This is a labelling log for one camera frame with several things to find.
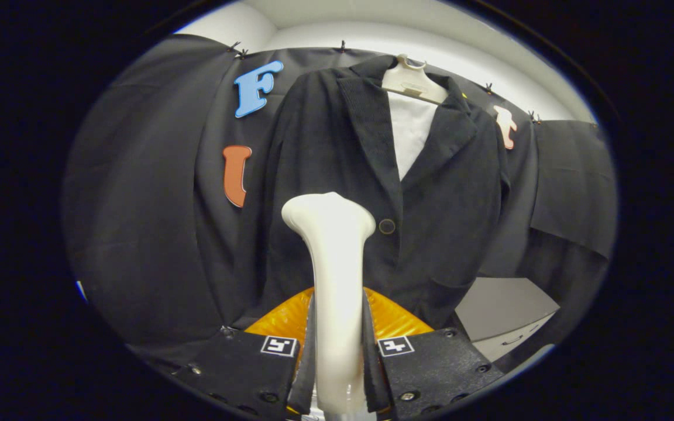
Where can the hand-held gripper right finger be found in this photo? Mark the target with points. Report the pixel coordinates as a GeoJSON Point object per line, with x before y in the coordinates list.
{"type": "Point", "coordinates": [436, 368]}

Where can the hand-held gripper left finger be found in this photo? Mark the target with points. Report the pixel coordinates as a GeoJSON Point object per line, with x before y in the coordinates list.
{"type": "Point", "coordinates": [237, 374]}

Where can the black blazer jacket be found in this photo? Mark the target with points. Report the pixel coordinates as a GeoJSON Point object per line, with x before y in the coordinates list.
{"type": "Point", "coordinates": [448, 204]}

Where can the beige cabinet with grey top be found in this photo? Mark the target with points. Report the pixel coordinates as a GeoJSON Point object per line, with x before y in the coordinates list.
{"type": "Point", "coordinates": [506, 304]}

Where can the black backdrop cloth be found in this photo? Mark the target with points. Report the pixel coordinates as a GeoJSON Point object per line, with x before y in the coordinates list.
{"type": "Point", "coordinates": [138, 204]}

